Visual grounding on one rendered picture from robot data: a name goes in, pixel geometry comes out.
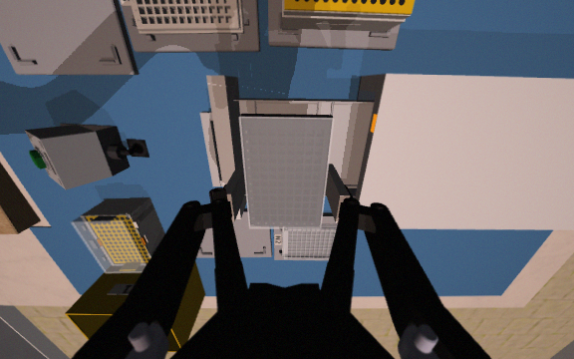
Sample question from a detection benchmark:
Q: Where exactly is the white assay plate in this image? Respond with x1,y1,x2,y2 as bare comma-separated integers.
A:
130,0,244,35

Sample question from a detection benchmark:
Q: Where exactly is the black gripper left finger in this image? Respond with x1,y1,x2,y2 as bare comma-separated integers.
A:
71,163,262,359

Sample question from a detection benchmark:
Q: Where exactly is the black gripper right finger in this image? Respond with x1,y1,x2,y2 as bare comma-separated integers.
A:
305,164,491,359

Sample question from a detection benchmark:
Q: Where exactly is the blue bench mat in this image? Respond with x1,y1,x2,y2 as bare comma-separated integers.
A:
0,0,574,296

